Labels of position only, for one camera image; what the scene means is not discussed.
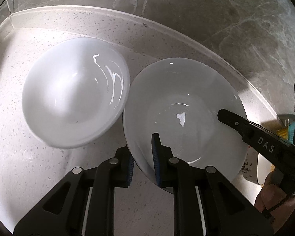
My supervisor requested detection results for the pink floral small bowl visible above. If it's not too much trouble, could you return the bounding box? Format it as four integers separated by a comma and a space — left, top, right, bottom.
241, 146, 273, 185

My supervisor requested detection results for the small white bowl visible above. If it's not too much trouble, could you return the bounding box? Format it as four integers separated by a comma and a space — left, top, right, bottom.
22, 37, 130, 149

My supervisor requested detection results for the yellow basin with teal colander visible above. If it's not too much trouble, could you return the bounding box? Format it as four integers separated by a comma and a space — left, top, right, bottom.
262, 113, 295, 143

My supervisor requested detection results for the large white bowl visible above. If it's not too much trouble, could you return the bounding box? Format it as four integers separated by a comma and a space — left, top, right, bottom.
123, 58, 248, 182

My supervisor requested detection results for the person's right hand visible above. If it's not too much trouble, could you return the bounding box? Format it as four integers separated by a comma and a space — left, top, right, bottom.
254, 171, 295, 233

